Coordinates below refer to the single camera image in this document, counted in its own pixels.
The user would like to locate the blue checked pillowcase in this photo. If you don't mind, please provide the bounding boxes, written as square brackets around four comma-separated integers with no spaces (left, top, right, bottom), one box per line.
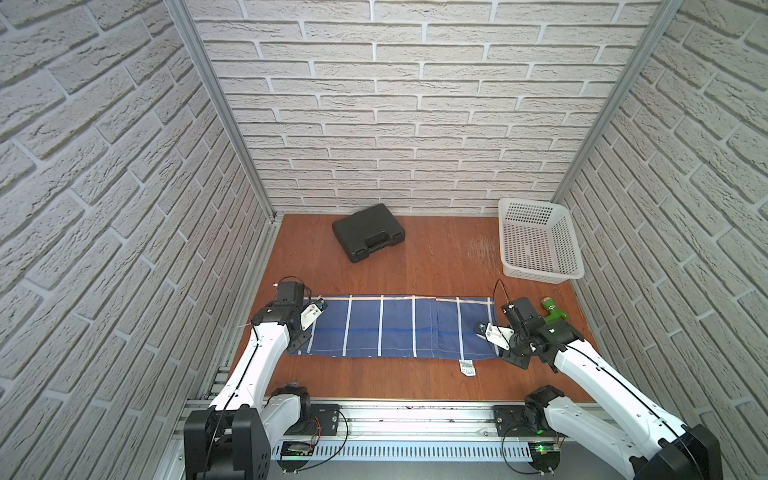
[298,296,499,361]

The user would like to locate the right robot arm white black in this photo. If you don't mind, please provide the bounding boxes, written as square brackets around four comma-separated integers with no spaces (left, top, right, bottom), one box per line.
[476,298,724,479]

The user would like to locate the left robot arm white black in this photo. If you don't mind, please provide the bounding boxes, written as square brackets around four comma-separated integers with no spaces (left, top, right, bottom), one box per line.
[183,277,310,479]

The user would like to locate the white pillowcase label tag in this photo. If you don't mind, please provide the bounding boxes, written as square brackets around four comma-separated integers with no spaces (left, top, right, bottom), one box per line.
[459,360,476,377]

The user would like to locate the green plastic toy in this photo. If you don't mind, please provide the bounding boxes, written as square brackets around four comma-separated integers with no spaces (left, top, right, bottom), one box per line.
[541,297,569,323]

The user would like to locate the white perforated plastic basket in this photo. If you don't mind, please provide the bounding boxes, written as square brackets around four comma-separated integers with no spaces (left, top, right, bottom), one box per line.
[497,198,585,284]

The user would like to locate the black plastic tool case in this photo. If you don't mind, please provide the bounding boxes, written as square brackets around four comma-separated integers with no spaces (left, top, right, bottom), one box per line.
[332,203,406,263]

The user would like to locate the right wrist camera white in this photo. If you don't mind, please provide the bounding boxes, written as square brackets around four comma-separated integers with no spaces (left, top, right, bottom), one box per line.
[474,322,515,350]

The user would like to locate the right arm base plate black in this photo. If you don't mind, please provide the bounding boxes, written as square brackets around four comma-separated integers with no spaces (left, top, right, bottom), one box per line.
[492,404,557,438]

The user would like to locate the aluminium frame rail front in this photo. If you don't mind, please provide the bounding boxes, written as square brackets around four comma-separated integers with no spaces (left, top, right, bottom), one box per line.
[173,398,667,444]

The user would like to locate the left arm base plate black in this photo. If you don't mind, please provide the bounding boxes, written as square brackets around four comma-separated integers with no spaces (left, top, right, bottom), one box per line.
[296,403,341,437]

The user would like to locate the right controller board with cables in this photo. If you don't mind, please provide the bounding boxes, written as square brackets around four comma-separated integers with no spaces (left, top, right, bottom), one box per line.
[501,428,562,476]

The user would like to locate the controller board with cables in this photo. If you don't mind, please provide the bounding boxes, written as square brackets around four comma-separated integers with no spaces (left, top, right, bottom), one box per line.
[277,411,349,474]
[501,428,562,476]

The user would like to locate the left controller board with cables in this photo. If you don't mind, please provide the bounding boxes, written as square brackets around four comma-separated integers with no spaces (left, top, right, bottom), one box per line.
[277,411,349,474]

